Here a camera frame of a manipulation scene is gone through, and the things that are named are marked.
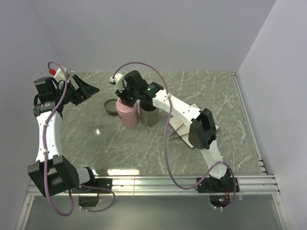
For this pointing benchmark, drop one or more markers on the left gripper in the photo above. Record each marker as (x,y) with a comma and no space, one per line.
(83,92)

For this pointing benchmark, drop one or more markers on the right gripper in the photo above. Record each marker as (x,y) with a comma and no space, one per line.
(121,96)

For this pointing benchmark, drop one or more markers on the pink lid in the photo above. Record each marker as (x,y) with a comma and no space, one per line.
(124,109)

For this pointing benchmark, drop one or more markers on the grey lid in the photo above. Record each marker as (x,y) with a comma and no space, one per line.
(110,106)

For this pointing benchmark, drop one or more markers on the pink cylinder container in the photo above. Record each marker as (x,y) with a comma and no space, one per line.
(129,120)

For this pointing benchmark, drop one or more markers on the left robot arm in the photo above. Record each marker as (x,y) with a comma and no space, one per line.
(51,169)

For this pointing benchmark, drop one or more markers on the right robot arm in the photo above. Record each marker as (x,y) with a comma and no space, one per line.
(202,129)

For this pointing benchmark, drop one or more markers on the grey cylinder container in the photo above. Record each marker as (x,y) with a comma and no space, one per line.
(149,114)

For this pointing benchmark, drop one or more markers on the white square plate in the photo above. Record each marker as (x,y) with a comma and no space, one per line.
(174,123)

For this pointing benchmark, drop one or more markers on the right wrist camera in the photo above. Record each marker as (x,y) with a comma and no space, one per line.
(117,80)

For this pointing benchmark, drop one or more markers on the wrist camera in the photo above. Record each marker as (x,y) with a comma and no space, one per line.
(117,80)
(60,74)

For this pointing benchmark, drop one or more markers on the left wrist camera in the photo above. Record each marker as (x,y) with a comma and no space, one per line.
(60,74)

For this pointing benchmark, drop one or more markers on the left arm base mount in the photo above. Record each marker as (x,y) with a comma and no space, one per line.
(105,185)

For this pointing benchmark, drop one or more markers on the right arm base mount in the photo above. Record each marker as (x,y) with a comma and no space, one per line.
(221,190)

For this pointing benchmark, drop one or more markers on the aluminium rail frame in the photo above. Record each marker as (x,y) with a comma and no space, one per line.
(144,196)

